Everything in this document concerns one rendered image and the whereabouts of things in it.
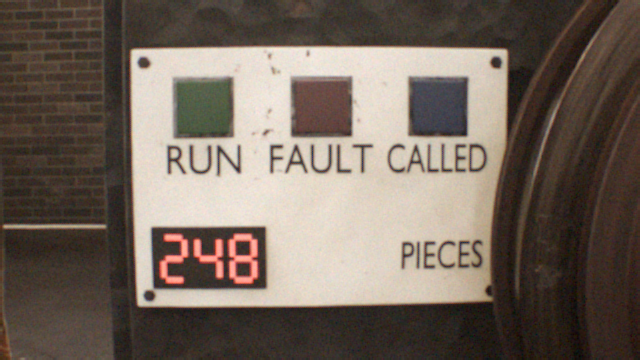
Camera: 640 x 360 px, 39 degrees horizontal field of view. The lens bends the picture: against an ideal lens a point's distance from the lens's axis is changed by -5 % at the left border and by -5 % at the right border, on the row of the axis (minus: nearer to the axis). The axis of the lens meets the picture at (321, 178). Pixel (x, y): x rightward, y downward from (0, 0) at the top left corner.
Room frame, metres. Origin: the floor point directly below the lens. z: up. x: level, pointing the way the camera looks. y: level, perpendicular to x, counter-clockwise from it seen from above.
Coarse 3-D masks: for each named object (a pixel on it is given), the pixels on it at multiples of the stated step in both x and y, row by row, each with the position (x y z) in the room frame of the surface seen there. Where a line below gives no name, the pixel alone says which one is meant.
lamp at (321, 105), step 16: (304, 80) 0.63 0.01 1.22; (320, 80) 0.63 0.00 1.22; (336, 80) 0.63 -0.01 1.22; (304, 96) 0.63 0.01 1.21; (320, 96) 0.63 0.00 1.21; (336, 96) 0.63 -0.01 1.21; (304, 112) 0.63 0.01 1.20; (320, 112) 0.63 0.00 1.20; (336, 112) 0.63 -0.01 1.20; (304, 128) 0.63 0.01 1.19; (320, 128) 0.63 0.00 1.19; (336, 128) 0.63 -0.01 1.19
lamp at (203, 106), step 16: (192, 80) 0.63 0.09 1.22; (208, 80) 0.63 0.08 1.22; (224, 80) 0.63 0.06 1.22; (192, 96) 0.63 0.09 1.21; (208, 96) 0.63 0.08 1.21; (224, 96) 0.63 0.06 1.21; (192, 112) 0.63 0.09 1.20; (208, 112) 0.63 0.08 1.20; (224, 112) 0.63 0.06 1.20; (192, 128) 0.63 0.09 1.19; (208, 128) 0.63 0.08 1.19; (224, 128) 0.63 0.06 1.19
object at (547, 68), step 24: (600, 0) 0.58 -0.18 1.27; (576, 24) 0.58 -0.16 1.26; (552, 48) 0.58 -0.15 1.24; (552, 72) 0.58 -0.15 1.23; (528, 96) 0.58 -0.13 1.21; (528, 120) 0.58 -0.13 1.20; (504, 168) 0.58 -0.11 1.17; (504, 192) 0.58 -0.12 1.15; (504, 216) 0.58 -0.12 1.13; (504, 240) 0.58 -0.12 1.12; (504, 264) 0.58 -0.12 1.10; (504, 288) 0.58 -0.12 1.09; (504, 312) 0.58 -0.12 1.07; (504, 336) 0.58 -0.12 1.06
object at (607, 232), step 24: (624, 120) 0.50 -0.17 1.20; (624, 144) 0.50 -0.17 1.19; (600, 168) 0.51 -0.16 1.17; (624, 168) 0.50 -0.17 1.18; (600, 192) 0.50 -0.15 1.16; (624, 192) 0.50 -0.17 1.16; (600, 216) 0.50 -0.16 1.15; (624, 216) 0.50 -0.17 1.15; (600, 240) 0.50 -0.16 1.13; (624, 240) 0.50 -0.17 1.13; (600, 264) 0.50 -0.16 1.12; (624, 264) 0.50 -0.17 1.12; (600, 288) 0.50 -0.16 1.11; (624, 288) 0.50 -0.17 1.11; (600, 312) 0.50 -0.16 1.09; (624, 312) 0.50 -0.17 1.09; (600, 336) 0.50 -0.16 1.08; (624, 336) 0.50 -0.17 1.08
